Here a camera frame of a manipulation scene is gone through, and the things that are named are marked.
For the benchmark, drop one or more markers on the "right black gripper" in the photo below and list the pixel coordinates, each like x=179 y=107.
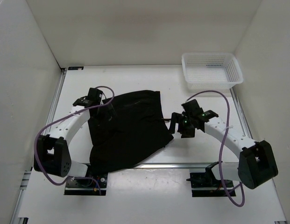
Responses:
x=177 y=117

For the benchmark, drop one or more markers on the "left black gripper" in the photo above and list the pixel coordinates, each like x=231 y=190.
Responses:
x=109 y=115

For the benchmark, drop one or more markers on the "black shorts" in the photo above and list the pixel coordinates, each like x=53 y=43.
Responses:
x=135 y=132

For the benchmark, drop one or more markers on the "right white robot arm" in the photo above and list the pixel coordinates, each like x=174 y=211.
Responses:
x=256 y=163

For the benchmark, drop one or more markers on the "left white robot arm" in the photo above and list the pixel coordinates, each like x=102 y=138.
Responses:
x=51 y=144

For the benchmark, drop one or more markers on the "white plastic basket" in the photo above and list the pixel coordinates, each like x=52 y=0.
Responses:
x=211 y=71

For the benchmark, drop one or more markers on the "aluminium front rail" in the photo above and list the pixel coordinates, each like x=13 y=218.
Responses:
x=170 y=166

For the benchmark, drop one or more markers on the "aluminium rail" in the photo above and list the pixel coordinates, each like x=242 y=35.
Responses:
x=25 y=178
x=170 y=166
x=268 y=190

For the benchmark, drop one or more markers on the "aluminium right rail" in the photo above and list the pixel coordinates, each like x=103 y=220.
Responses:
x=268 y=190

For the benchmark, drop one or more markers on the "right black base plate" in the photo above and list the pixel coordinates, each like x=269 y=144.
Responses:
x=201 y=187

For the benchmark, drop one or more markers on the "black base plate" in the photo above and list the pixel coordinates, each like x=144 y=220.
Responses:
x=201 y=187
x=97 y=186

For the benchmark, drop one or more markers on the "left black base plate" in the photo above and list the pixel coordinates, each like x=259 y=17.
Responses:
x=97 y=186

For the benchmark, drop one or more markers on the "aluminium left rail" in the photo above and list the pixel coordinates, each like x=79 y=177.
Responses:
x=25 y=178

